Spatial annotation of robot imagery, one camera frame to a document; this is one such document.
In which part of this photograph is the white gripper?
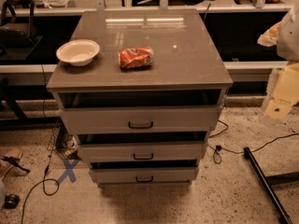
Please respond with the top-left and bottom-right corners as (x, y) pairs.
(263, 62), (299, 119)

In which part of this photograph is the grey drawer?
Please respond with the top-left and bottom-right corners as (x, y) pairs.
(78, 131), (206, 163)
(90, 160), (199, 185)
(61, 90), (222, 134)

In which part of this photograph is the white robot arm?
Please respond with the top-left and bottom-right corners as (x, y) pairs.
(257, 4), (299, 119)

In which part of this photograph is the grey drawer cabinet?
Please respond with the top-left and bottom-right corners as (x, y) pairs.
(46, 8), (234, 189)

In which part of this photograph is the black metal stand leg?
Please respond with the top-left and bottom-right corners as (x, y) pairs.
(244, 147), (299, 224)

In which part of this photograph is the crushed orange soda can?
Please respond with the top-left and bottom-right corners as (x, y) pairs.
(118, 47), (153, 69)

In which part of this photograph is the white paper bowl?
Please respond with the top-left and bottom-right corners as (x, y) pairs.
(56, 39), (100, 67)

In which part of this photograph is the blue tape cross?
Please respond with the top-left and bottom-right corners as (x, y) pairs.
(56, 160), (79, 186)

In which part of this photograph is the black chair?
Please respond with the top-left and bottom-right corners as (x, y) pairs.
(0, 0), (42, 61)

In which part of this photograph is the small black round object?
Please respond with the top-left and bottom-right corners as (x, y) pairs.
(4, 194), (20, 209)

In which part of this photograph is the wire mesh basket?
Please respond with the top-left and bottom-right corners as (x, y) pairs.
(47, 119), (78, 160)

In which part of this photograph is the black floor cable left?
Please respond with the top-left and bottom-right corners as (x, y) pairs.
(20, 63), (61, 224)

